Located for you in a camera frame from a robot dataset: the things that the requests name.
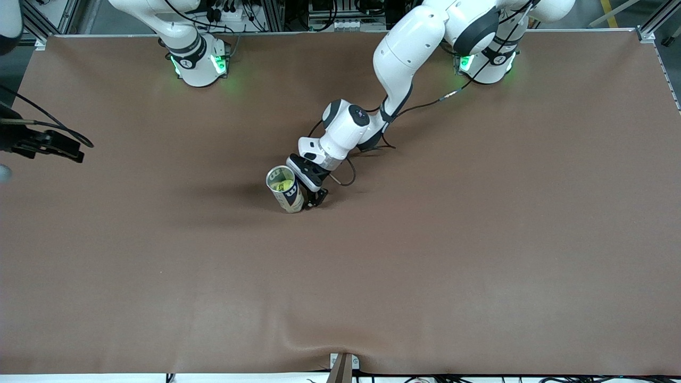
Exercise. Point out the brown table mat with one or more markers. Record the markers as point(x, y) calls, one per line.
point(425, 266)

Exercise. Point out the aluminium frame profile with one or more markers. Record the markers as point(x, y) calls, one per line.
point(646, 34)
point(69, 13)

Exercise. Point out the clear tennis ball can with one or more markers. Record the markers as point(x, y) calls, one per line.
point(291, 198)

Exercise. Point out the white connector block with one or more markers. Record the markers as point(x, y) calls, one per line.
point(346, 25)

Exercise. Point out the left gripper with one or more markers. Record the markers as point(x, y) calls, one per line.
point(320, 194)

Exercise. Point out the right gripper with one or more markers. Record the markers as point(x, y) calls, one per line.
point(15, 139)

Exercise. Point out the aluminium frame post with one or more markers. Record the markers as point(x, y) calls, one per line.
point(274, 13)

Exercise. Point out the white power strip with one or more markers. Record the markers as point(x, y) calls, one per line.
point(229, 15)

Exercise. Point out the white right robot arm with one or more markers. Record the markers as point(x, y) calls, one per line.
point(197, 69)

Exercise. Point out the metal edge bracket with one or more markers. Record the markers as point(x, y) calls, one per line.
point(345, 364)

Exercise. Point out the green lit controller board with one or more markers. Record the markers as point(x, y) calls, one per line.
point(465, 63)

